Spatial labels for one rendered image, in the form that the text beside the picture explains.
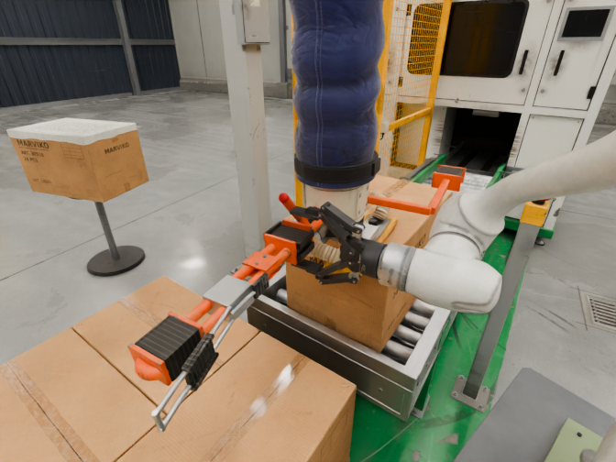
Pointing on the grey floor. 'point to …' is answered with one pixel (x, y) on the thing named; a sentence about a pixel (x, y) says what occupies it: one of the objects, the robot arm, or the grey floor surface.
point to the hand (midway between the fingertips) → (297, 237)
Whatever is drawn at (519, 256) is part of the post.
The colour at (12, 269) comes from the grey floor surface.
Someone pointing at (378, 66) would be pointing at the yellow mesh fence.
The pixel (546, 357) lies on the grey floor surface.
